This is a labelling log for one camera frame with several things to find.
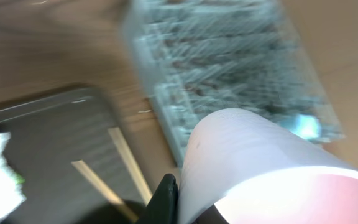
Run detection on grey dishwasher rack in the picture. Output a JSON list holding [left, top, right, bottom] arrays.
[[122, 0, 344, 167]]

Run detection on pink white cup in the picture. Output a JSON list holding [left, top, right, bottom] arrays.
[[178, 108, 358, 223]]

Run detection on light blue cup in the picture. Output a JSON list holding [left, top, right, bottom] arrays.
[[279, 114, 321, 141]]

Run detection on wooden chopstick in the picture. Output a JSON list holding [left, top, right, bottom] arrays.
[[71, 160, 139, 223], [108, 127, 152, 205]]

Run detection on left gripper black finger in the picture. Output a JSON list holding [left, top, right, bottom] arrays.
[[135, 174, 178, 224]]

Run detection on brown serving tray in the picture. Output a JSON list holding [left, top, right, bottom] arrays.
[[0, 87, 145, 224]]

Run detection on left wooden chopstick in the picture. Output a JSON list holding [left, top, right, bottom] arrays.
[[71, 160, 139, 223]]

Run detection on right wooden chopstick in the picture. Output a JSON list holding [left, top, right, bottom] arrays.
[[108, 127, 152, 205]]

